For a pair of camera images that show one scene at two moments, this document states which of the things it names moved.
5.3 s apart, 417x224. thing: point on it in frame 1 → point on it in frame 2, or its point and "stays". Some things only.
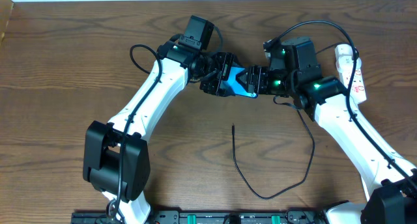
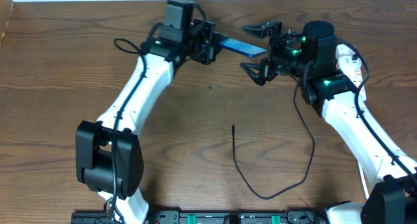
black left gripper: x=220 y=74 → x=207 y=42
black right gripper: x=257 y=79 → x=272 y=50
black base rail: x=206 y=217 stays
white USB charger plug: x=345 y=58 stays
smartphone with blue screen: x=234 y=84 → x=242 y=47
